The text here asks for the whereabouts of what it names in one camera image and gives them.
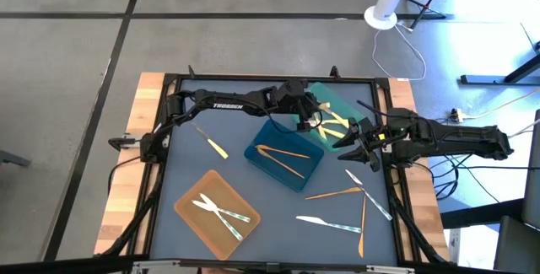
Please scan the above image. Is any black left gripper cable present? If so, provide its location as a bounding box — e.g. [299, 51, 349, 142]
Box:
[234, 95, 324, 135]

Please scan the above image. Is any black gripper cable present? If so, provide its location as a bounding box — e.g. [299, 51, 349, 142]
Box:
[356, 99, 400, 120]
[234, 95, 324, 135]

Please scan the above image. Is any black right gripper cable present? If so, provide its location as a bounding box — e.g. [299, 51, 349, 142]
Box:
[356, 99, 400, 120]

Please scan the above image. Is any black power cable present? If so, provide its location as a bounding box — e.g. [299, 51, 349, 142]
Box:
[453, 163, 540, 172]

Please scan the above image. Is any black side bracket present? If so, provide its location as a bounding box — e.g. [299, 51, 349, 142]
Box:
[107, 137, 143, 151]

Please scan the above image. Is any orange plastic bin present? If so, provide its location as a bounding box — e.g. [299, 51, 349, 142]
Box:
[173, 169, 262, 261]

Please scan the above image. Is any black floor cable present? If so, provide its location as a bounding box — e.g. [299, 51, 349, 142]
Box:
[107, 155, 149, 196]

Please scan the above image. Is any grey cabinet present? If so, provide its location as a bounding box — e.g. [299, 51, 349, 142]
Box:
[493, 109, 540, 274]

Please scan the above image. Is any grey furniture foot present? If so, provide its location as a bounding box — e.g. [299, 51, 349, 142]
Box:
[0, 148, 33, 169]

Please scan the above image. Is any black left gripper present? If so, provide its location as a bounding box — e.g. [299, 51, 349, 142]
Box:
[276, 78, 325, 133]

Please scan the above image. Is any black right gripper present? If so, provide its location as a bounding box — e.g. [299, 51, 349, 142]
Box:
[332, 108, 408, 172]

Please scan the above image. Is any black floor beam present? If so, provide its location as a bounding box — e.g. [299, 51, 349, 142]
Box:
[440, 197, 524, 230]

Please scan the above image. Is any white power strip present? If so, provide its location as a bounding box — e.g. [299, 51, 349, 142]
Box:
[449, 108, 468, 124]

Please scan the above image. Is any black desk base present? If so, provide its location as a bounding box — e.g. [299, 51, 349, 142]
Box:
[459, 52, 540, 86]

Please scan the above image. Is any dark blue plastic bin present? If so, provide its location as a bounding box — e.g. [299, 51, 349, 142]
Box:
[243, 118, 326, 193]

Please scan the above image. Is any grey-blue table mat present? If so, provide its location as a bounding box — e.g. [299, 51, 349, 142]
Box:
[149, 78, 400, 266]

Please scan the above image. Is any white fan cable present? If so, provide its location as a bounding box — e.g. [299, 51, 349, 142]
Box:
[371, 23, 428, 83]

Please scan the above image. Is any silver aluminium extrusion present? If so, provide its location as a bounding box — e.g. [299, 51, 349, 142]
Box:
[365, 265, 417, 274]
[132, 259, 181, 273]

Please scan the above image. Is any silver cutlery yellow handle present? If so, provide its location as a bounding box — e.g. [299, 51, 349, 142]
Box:
[190, 123, 230, 160]
[318, 102, 350, 130]

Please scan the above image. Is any black tripod stand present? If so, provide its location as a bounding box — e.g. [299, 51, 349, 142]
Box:
[404, 0, 455, 30]

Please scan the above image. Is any teal green plastic bin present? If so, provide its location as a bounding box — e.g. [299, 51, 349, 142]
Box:
[310, 81, 367, 153]

